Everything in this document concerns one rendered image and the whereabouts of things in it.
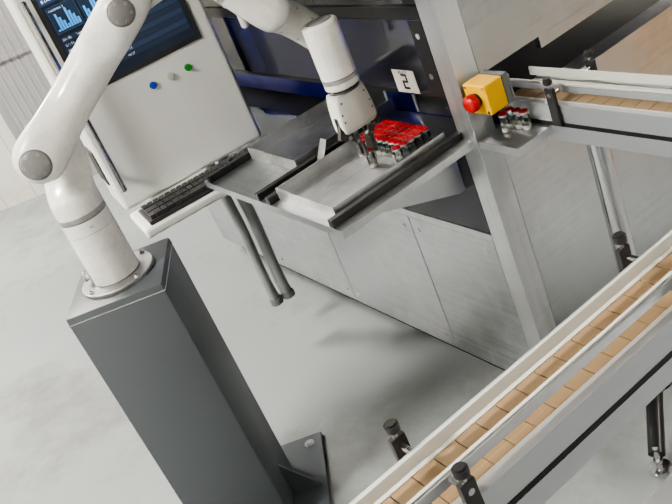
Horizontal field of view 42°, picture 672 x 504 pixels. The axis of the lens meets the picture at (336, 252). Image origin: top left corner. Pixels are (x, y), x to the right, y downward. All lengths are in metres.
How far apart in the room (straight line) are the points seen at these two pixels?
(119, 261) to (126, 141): 0.66
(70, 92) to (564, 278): 1.31
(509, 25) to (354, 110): 0.40
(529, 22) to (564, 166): 0.38
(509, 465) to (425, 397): 1.65
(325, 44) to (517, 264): 0.73
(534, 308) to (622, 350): 1.09
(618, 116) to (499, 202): 0.41
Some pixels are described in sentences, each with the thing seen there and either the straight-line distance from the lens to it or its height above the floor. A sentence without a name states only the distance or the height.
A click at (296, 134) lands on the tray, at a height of 0.88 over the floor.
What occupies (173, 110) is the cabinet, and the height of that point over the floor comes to 1.01.
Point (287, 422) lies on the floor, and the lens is 2.93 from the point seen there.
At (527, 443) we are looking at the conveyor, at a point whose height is 0.93.
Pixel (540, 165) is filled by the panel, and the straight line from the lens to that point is 2.23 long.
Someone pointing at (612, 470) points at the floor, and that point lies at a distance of 2.39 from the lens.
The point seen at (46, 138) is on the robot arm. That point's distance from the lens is 2.02.
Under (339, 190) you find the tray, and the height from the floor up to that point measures 0.88.
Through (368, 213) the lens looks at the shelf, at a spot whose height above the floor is 0.88.
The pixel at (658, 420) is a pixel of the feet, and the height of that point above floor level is 0.10.
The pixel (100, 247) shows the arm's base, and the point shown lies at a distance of 2.14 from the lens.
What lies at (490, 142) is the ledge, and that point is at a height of 0.88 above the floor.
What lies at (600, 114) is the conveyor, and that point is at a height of 0.92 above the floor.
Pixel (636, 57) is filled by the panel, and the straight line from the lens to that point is 2.44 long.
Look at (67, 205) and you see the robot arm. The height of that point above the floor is 1.10.
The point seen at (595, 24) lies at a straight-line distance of 2.61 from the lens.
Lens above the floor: 1.72
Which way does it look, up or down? 27 degrees down
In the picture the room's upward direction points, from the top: 23 degrees counter-clockwise
